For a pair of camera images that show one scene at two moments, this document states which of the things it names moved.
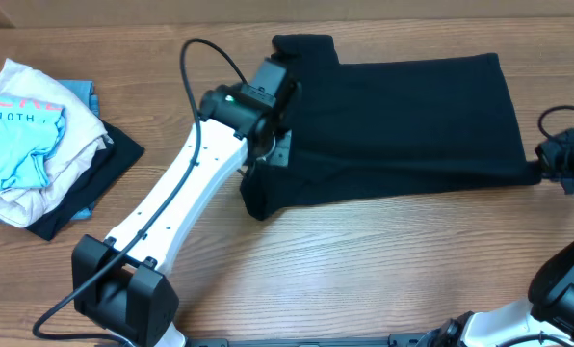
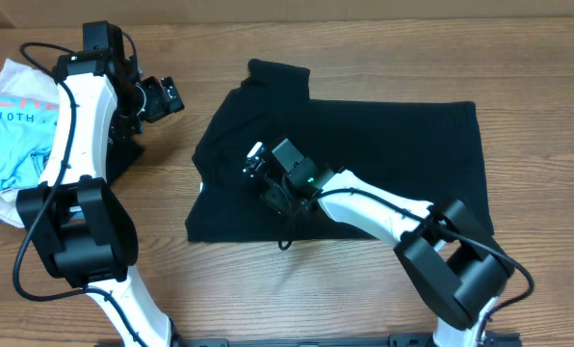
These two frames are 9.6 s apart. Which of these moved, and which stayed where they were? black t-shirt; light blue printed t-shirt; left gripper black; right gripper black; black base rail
Moved: black t-shirt; right gripper black; left gripper black
Stayed: light blue printed t-shirt; black base rail
